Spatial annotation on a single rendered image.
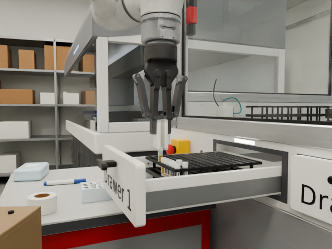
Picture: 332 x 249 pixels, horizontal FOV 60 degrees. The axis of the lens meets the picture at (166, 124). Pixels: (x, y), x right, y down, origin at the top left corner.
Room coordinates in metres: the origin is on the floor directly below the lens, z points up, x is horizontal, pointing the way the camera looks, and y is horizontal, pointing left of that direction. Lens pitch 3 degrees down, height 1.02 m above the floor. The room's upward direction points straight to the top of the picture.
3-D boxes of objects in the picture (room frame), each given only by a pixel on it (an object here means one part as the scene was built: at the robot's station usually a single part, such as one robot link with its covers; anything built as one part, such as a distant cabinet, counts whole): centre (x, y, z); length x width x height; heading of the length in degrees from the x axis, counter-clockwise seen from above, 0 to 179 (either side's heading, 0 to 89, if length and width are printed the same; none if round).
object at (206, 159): (0.69, -0.08, 0.87); 0.22 x 0.18 x 0.06; 113
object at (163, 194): (0.69, -0.09, 0.86); 0.40 x 0.26 x 0.06; 113
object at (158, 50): (0.66, 0.01, 1.12); 0.08 x 0.07 x 0.09; 113
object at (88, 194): (0.85, 0.19, 0.78); 0.12 x 0.08 x 0.04; 111
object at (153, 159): (0.65, 0.01, 0.90); 0.18 x 0.02 x 0.01; 23
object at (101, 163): (0.60, 0.12, 0.91); 0.07 x 0.04 x 0.01; 23
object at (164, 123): (0.66, 0.00, 0.96); 0.03 x 0.01 x 0.07; 23
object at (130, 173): (0.61, 0.10, 0.87); 0.29 x 0.02 x 0.11; 23
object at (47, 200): (0.72, 0.32, 0.78); 0.07 x 0.07 x 0.04
